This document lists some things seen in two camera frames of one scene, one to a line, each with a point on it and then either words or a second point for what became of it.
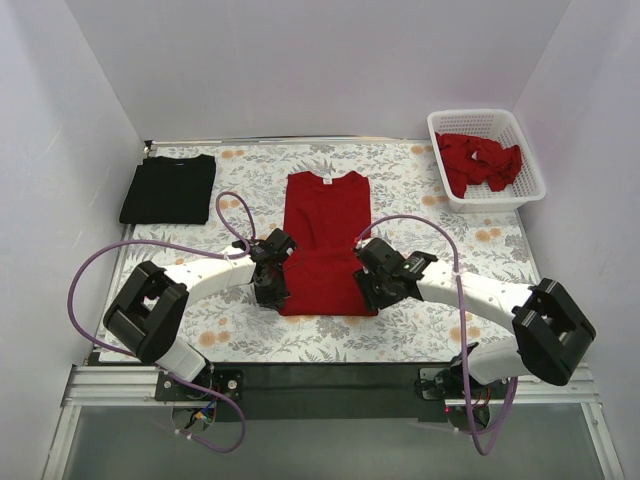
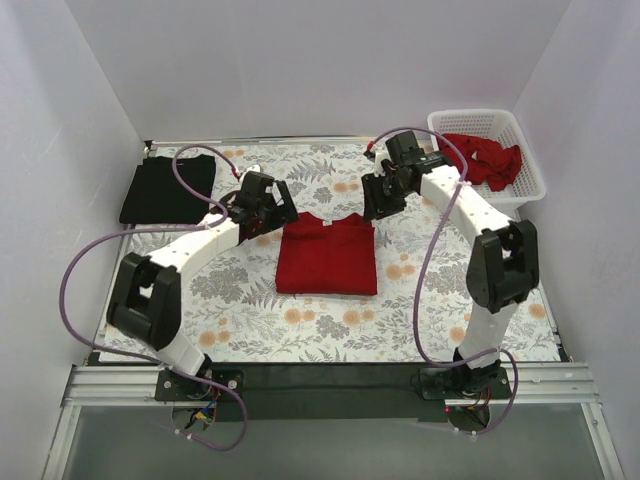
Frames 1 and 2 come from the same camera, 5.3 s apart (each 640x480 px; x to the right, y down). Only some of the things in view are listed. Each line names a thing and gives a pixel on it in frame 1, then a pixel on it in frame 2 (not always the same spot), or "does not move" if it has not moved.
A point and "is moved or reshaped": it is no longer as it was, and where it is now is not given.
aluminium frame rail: [104, 384] does not move
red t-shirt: [327, 220] is moved or reshaped
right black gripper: [373, 291] to [379, 190]
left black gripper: [273, 289] to [267, 211]
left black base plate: [228, 382] does not move
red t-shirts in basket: [466, 160] does not move
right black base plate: [447, 384] does not move
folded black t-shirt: [171, 191] does not move
